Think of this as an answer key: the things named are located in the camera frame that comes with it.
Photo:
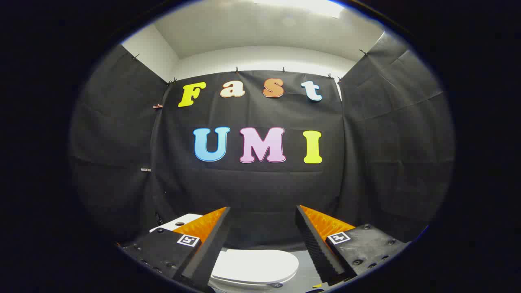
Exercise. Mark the black backdrop cloth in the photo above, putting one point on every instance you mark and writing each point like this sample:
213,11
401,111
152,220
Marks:
260,187

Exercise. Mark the white toilet seat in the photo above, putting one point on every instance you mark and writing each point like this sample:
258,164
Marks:
244,284

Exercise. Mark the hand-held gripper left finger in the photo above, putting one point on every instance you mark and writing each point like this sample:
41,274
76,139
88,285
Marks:
203,256

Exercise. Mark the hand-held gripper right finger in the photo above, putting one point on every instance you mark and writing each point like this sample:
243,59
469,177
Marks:
317,252

